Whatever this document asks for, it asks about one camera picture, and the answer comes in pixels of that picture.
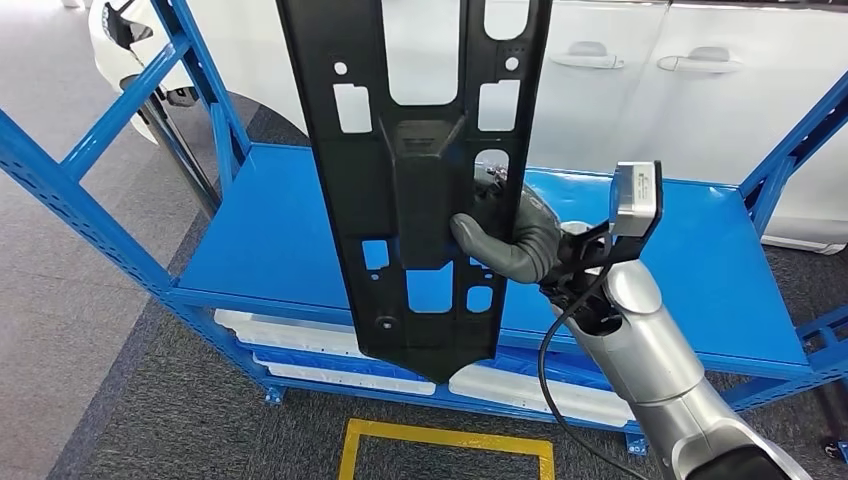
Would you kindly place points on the white plastic tray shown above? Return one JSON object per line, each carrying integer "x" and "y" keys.
{"x": 278, "y": 331}
{"x": 344, "y": 382}
{"x": 530, "y": 395}

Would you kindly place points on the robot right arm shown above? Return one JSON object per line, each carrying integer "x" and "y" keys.
{"x": 662, "y": 358}

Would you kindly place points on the yellow floor tape square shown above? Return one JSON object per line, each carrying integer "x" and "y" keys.
{"x": 450, "y": 437}

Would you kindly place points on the white car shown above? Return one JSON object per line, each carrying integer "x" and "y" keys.
{"x": 696, "y": 119}

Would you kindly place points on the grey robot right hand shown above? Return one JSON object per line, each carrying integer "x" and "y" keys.
{"x": 536, "y": 245}

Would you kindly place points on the black plastic panel part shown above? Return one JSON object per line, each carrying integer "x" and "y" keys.
{"x": 424, "y": 199}

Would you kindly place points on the blue steel shelf rack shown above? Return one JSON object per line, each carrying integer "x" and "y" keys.
{"x": 265, "y": 232}

